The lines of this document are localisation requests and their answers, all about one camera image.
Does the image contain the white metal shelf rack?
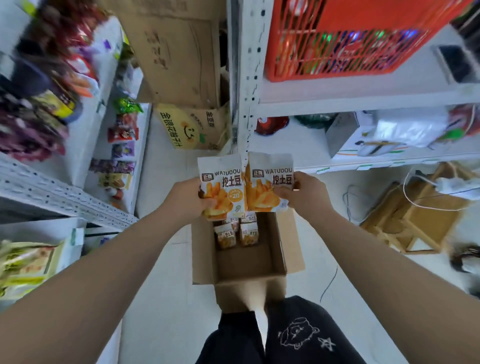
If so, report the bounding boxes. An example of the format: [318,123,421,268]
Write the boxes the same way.
[235,0,480,175]

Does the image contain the large plain cardboard box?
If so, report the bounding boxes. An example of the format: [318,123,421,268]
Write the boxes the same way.
[97,0,230,110]

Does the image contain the black cable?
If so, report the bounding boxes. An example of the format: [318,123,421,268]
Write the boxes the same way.
[319,265,339,304]

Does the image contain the black object with cables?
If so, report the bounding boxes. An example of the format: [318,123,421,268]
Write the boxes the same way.
[449,244,480,275]

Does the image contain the green mesh object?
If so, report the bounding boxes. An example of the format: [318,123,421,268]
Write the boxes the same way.
[294,113,339,130]

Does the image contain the red and green toy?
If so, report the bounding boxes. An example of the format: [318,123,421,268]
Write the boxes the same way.
[430,104,480,148]

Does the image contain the white power strip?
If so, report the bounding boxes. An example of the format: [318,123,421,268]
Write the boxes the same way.
[434,176,480,201]

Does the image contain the row of small snack packets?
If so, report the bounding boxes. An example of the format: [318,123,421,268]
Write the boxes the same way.
[88,95,145,211]

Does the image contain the red round object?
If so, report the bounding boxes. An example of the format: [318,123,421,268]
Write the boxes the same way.
[254,116,290,136]

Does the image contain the white slotted shelf rack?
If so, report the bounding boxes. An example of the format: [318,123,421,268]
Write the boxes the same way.
[0,15,152,232]

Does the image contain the white plastic bag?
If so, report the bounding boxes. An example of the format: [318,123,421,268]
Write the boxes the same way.
[373,111,449,148]

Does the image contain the person's right forearm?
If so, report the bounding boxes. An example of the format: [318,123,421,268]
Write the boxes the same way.
[300,207,480,364]

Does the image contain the white cable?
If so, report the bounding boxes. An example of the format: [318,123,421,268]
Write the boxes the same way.
[342,168,480,225]

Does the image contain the pile of colourful snack packets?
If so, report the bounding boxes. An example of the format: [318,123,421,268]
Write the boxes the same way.
[0,0,109,163]

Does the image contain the person's black trousers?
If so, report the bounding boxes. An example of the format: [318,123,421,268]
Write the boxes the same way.
[195,295,367,364]

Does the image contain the yellow snack packets stack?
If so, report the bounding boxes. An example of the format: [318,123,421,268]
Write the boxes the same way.
[0,240,65,301]

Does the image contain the white appliance box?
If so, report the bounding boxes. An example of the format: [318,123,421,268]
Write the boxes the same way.
[325,110,449,163]

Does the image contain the red plastic basket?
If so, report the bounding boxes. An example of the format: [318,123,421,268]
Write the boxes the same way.
[264,0,474,83]

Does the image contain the yellow printed cardboard box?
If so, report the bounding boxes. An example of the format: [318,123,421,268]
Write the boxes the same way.
[155,102,232,151]

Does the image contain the person's right hand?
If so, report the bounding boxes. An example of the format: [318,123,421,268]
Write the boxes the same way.
[275,172,335,223]

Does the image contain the white potato chip packet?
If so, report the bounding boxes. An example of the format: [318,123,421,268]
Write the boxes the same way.
[245,151,295,213]
[197,153,247,222]

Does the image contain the person's left forearm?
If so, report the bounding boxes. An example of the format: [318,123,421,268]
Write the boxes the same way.
[0,204,190,364]

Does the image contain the person's left hand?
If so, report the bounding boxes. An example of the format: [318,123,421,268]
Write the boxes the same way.
[161,178,217,228]

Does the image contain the dark flat device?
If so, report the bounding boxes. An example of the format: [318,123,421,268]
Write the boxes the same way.
[432,44,480,85]

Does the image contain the open brown cardboard box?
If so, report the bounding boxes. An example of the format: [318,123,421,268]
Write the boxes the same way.
[191,208,305,314]

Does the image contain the wooden stool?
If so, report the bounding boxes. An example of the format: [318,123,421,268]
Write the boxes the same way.
[360,162,479,256]

